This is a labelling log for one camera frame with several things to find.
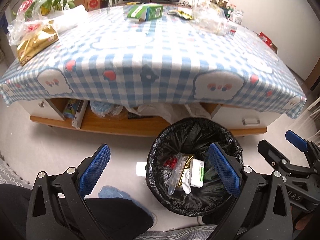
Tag white plastic bag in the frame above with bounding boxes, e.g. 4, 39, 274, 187
8, 0, 88, 46

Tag colourful boxes on floor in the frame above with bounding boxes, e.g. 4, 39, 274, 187
259, 32, 278, 54

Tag person's black trouser leg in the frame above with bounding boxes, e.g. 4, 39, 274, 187
1, 184, 153, 239

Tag blue white milk carton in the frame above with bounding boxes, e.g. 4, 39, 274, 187
228, 22, 241, 36

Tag gold snack bag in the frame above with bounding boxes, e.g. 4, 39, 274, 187
17, 25, 59, 66

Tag blue bonsai planter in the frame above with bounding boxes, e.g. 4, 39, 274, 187
210, 0, 233, 12

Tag small green carton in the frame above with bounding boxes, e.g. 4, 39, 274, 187
127, 3, 163, 22

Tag white wooden coffee table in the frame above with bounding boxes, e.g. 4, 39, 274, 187
20, 98, 280, 138

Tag blue checked tablecloth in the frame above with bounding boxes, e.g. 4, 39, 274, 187
1, 6, 306, 119

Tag brown cardboard box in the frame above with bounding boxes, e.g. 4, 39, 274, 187
73, 0, 100, 11

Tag white green carton box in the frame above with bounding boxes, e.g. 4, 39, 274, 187
190, 158, 204, 188

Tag crumpled white tissue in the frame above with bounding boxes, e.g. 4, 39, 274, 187
181, 173, 191, 194

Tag black lined trash bin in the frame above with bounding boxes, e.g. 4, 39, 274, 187
146, 118, 243, 217

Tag yellow snack wrapper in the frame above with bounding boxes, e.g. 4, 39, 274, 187
168, 7, 194, 21

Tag clear plastic bag with bowl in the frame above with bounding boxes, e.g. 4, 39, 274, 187
192, 0, 230, 36

